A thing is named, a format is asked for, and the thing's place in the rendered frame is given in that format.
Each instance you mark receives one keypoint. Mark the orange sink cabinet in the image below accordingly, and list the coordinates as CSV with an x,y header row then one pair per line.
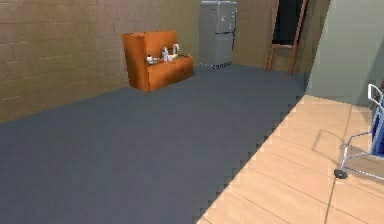
x,y
163,76

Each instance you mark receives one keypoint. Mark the yellow green sponge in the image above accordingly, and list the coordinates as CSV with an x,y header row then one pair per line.
x,y
174,56

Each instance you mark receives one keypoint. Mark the white bottle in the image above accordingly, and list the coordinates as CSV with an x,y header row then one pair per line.
x,y
165,54

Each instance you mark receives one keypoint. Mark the silver sink faucet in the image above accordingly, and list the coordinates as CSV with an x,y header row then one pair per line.
x,y
175,48

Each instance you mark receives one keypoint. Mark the grey fridge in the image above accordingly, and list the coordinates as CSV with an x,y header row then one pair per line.
x,y
216,36

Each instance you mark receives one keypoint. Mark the brown framed room door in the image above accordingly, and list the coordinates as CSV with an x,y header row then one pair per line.
x,y
287,23

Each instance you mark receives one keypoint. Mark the blue metal frame chair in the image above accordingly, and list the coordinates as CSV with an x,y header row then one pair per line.
x,y
376,133

